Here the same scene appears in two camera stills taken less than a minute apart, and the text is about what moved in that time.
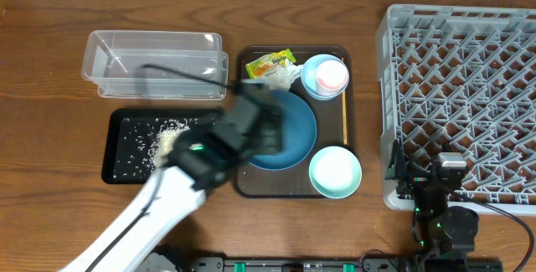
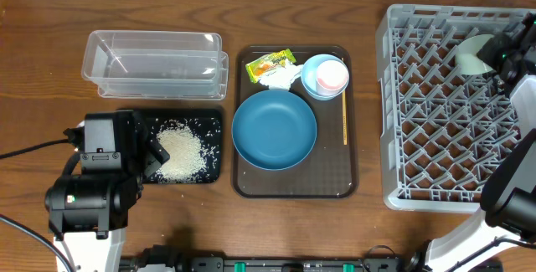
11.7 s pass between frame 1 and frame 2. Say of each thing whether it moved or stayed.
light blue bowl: stayed
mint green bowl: moved
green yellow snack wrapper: stayed
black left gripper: moved
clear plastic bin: stayed
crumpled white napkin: stayed
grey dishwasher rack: stayed
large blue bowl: stayed
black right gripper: moved
